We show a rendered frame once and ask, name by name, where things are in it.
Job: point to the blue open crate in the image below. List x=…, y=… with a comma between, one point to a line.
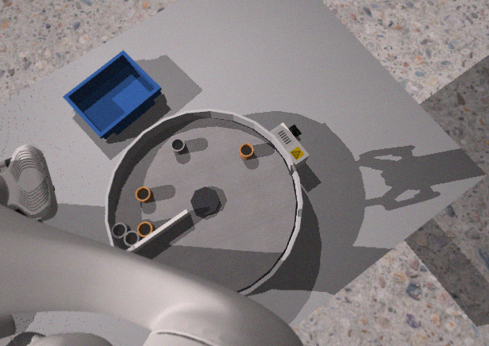
x=119, y=85

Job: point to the grey round turntable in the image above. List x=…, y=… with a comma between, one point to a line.
x=226, y=219

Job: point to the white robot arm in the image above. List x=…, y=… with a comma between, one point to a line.
x=43, y=268

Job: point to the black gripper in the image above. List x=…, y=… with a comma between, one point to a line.
x=3, y=166

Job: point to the grey metal ring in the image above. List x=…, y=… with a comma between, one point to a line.
x=128, y=235
x=175, y=142
x=116, y=227

